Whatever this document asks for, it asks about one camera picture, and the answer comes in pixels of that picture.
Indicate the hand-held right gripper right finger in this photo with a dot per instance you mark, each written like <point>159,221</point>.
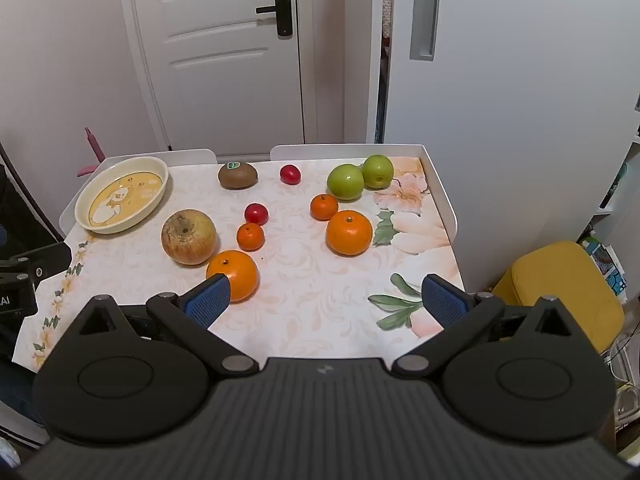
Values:
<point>442,302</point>

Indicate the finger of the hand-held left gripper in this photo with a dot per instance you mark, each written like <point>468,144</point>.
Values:
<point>42,260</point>

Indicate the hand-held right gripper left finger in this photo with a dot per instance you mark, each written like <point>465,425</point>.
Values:
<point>207,302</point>

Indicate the large orange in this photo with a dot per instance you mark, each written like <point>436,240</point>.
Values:
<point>237,270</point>
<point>349,233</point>

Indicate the small orange tangerine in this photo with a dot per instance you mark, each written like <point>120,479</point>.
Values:
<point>250,236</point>
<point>324,206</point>

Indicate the red cherry tomato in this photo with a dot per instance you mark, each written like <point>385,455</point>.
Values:
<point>256,213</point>
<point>289,174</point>

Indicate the cream oval dish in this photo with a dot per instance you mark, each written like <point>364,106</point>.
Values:
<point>122,195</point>

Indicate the green apple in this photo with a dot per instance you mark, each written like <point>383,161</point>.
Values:
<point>345,181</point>
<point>378,171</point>

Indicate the white rimmed table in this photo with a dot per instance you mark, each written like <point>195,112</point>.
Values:
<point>440,185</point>

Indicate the yellow stool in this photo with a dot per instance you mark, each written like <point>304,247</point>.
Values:
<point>560,290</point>

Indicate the brown kiwi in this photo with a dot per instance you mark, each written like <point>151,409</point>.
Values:
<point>237,175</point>

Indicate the colourful books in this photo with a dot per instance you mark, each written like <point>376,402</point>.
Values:
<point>607,265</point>

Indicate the white sliding door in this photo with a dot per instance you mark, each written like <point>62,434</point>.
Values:
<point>500,110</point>

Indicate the white panel door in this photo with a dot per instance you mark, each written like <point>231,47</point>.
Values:
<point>215,85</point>

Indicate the hanging clothes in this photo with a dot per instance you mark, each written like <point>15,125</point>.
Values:
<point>385,20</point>

